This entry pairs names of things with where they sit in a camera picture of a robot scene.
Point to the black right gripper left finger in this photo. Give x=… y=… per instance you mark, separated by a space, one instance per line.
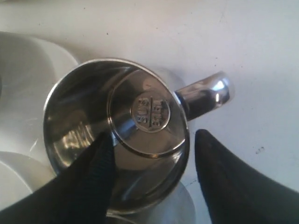
x=78 y=195

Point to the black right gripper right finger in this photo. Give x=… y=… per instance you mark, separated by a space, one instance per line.
x=236 y=193

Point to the steel mug with wire handle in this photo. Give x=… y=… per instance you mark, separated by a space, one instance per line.
x=176 y=208

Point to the white plastic bowl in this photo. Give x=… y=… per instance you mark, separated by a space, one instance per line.
x=20 y=176

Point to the steel mug with band handle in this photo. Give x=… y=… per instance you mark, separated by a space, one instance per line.
x=146 y=115

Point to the white square plate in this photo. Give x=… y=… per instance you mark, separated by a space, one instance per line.
x=29 y=68

